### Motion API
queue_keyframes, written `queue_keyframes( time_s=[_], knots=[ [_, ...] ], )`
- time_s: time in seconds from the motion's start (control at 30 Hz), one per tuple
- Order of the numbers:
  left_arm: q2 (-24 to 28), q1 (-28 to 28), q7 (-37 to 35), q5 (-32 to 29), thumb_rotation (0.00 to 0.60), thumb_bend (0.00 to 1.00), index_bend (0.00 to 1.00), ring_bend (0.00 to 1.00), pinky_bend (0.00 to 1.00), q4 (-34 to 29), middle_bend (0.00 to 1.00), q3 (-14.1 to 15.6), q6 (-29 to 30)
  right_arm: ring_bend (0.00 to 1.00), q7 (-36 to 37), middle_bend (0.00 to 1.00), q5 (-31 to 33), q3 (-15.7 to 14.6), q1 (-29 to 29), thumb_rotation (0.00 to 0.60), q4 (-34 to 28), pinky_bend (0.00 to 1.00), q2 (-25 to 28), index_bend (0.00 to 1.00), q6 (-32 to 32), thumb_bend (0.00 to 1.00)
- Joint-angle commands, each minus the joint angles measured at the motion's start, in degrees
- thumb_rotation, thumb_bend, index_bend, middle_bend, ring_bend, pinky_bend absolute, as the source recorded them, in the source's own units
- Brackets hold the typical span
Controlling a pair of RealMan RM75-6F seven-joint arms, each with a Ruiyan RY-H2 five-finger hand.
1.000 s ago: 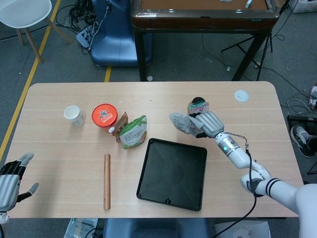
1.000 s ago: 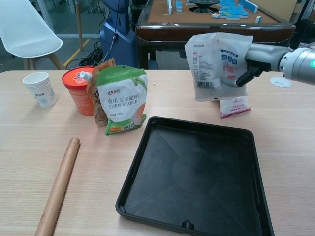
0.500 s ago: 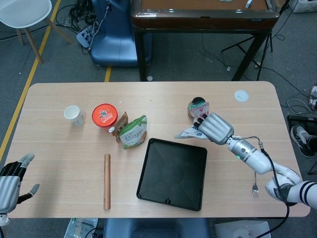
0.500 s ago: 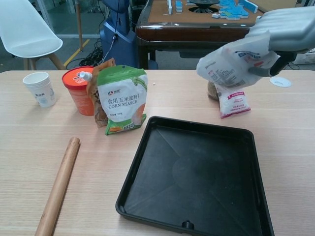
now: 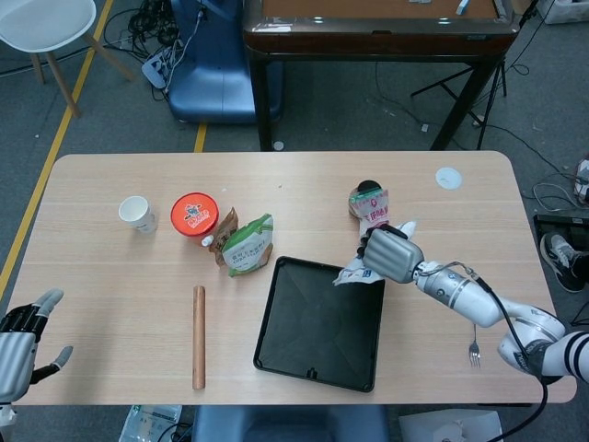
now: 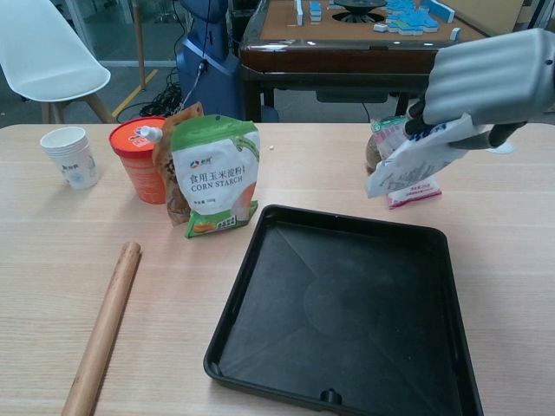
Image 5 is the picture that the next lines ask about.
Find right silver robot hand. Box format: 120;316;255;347
356;225;424;283

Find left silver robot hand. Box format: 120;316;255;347
0;288;75;402

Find white grey snack bag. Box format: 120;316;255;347
332;219;420;287

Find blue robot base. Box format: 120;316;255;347
166;0;284;125

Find pink white snack bag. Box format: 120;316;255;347
348;187;392;240

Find black square plastic tray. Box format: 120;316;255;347
252;255;387;394

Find green snack bag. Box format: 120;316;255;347
222;213;274;278

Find clear printed plastic bag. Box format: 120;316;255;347
120;404;184;442

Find black lid jar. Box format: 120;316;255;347
347;180;384;220

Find white round table grommet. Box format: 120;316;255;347
435;167;463;190

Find metal fork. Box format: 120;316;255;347
468;324;482;368

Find brown snack packet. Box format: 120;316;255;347
209;206;240;267

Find grey black sneaker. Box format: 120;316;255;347
538;232;585;294

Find black floor box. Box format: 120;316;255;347
533;214;589;259

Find black tripod stand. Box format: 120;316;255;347
410;0;540;124

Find white cardboard box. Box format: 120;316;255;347
398;408;505;442

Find wooden rolling pin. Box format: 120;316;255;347
191;285;208;391

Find white paper cup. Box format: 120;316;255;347
118;195;157;235

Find blue padded chair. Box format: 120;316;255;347
191;404;390;442

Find orange lid noodle tub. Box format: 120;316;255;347
170;192;221;239

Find red white floor object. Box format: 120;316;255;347
574;158;589;206

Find brown mahjong table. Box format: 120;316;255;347
242;0;521;152

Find white power strip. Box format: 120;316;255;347
141;43;185;91

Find white storage box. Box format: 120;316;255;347
545;0;589;24

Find white chair wooden legs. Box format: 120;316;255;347
0;0;137;119

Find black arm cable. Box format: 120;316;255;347
421;260;551;442

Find grey floor cable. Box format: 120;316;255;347
533;182;583;213

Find black floor cable bundle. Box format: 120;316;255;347
103;0;194;61

